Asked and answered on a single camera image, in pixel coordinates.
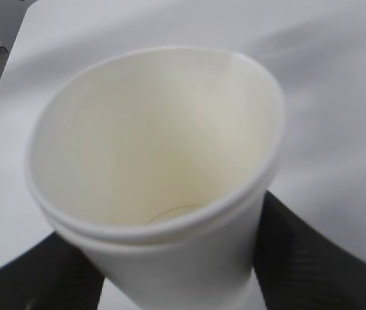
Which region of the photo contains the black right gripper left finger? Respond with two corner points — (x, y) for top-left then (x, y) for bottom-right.
(0, 233), (105, 309)

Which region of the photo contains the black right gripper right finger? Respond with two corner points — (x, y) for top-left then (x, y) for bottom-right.
(254, 192), (366, 309)

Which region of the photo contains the white paper cup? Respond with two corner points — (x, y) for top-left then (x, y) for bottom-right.
(32, 180), (268, 309)
(26, 46), (285, 244)

